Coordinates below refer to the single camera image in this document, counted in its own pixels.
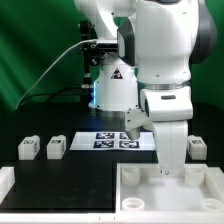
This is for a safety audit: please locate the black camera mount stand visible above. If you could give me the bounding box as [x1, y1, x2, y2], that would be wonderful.
[77, 20, 118, 104]

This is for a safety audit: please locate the grey cable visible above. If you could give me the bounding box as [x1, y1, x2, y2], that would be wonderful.
[14, 38, 98, 110]

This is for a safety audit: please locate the white square table top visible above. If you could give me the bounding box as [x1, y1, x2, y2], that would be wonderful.
[115, 163, 224, 224]

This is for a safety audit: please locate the black cable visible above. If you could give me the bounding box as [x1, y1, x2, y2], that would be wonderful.
[16, 85, 84, 109]

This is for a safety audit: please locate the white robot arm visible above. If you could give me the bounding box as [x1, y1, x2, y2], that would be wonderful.
[74, 0, 217, 174]

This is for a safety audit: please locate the white marker sheet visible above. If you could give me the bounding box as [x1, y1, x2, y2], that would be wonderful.
[70, 132, 155, 151]

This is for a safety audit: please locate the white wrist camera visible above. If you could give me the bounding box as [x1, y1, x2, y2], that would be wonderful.
[125, 86, 193, 140]

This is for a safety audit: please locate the white left obstacle block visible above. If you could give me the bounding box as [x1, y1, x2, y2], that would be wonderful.
[0, 167, 15, 204]

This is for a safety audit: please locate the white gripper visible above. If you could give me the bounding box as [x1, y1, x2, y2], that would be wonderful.
[153, 121, 188, 174]

